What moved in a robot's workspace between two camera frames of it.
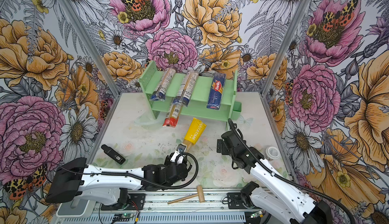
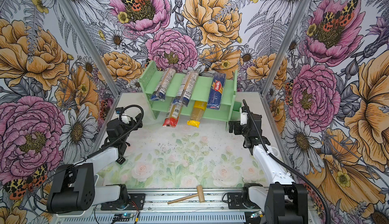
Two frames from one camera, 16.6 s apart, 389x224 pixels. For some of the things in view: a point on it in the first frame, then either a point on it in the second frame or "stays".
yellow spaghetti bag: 194,134 → 197,113
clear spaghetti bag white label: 186,88 stays
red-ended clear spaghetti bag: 173,110 stays
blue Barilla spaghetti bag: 217,91 stays
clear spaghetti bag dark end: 163,83 stays
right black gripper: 224,149 → 237,125
